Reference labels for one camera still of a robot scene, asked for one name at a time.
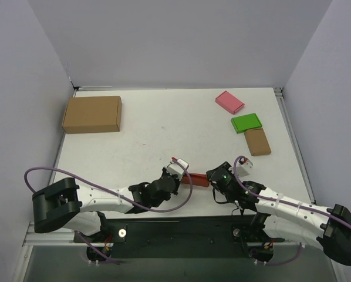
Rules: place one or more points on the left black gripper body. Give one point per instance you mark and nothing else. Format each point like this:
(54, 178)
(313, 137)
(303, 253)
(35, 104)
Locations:
(177, 182)

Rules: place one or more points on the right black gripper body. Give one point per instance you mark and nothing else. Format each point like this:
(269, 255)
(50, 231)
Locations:
(211, 175)

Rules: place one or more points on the red paper box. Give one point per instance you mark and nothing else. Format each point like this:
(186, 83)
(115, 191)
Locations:
(197, 180)

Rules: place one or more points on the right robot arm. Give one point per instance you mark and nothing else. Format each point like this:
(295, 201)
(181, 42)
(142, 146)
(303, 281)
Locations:
(281, 217)

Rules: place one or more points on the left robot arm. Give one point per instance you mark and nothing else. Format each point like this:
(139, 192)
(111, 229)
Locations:
(66, 204)

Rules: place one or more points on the small brown cardboard box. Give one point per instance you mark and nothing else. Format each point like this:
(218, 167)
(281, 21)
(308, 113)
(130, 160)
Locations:
(257, 142)

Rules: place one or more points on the green paper box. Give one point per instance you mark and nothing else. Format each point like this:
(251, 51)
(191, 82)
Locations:
(246, 122)

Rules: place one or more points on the pink paper box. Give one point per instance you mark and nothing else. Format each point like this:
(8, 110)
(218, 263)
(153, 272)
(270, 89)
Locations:
(229, 102)

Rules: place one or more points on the large brown cardboard box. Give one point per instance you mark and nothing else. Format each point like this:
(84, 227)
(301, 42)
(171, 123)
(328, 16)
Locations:
(94, 114)

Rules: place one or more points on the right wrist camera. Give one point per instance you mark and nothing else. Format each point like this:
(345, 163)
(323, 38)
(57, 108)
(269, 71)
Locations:
(244, 167)

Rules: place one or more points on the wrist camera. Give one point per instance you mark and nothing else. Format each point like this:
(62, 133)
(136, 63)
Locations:
(244, 167)
(177, 167)

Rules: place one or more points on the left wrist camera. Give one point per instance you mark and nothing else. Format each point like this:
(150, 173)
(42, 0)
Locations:
(177, 167)

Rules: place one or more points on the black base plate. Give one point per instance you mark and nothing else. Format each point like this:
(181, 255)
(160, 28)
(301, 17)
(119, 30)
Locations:
(180, 237)

